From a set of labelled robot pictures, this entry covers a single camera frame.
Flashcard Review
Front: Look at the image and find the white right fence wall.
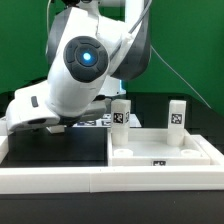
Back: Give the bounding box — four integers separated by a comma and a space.
193, 135, 224, 166

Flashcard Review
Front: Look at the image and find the white front fence wall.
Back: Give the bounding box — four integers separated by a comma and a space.
0, 166, 224, 194

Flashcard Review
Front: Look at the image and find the white fence wall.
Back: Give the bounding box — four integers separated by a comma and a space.
0, 136, 9, 163
193, 135, 224, 166
0, 166, 224, 194

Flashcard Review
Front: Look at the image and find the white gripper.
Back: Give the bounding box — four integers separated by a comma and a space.
6, 81, 106, 132

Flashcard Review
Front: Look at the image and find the fiducial marker sheet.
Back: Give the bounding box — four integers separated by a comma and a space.
75, 114, 141, 128

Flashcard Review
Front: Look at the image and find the white left fence wall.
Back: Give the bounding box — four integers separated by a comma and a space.
0, 136, 9, 163

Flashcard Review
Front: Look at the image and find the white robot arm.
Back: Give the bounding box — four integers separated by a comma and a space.
5, 0, 152, 132

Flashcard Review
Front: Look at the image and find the white square table top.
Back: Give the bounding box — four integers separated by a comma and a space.
107, 128, 211, 166

